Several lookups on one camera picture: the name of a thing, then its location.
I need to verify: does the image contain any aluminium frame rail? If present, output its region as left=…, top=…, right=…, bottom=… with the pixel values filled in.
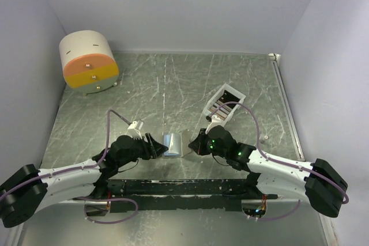
left=268, top=53, right=305, bottom=161

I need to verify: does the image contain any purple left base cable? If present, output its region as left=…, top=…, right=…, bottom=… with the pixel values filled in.
left=76, top=196, right=139, bottom=225

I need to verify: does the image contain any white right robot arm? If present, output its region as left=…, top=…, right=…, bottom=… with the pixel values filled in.
left=189, top=126, right=348, bottom=218

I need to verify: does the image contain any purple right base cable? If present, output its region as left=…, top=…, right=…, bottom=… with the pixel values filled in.
left=247, top=198, right=301, bottom=222

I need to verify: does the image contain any blue silver card holder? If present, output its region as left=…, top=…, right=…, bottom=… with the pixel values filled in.
left=163, top=129, right=191, bottom=158

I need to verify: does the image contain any round drawer cabinet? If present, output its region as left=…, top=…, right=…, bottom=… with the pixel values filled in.
left=59, top=30, right=119, bottom=94

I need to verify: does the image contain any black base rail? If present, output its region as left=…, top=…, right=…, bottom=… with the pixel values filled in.
left=87, top=177, right=263, bottom=211

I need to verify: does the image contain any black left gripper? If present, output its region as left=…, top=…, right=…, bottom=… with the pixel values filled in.
left=117, top=132, right=169, bottom=167

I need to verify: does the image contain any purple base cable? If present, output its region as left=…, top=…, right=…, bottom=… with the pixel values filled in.
left=247, top=198, right=301, bottom=222
left=76, top=196, right=139, bottom=225

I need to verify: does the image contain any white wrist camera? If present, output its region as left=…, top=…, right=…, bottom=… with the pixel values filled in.
left=205, top=114, right=224, bottom=134
left=126, top=120, right=144, bottom=139

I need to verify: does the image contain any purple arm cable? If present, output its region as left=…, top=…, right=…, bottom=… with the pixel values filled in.
left=0, top=109, right=136, bottom=203
left=212, top=101, right=349, bottom=205

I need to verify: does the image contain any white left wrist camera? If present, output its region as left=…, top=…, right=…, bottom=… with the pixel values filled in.
left=126, top=120, right=144, bottom=139

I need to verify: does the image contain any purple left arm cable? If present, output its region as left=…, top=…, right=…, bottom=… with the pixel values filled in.
left=0, top=109, right=136, bottom=203

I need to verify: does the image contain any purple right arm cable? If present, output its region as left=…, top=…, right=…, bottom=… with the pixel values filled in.
left=212, top=101, right=349, bottom=205

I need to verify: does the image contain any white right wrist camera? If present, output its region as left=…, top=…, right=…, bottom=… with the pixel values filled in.
left=205, top=114, right=224, bottom=134

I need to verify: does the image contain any white card tray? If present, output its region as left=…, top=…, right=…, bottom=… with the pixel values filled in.
left=202, top=84, right=246, bottom=126

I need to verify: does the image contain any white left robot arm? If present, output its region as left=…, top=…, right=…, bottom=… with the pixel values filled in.
left=1, top=133, right=168, bottom=228

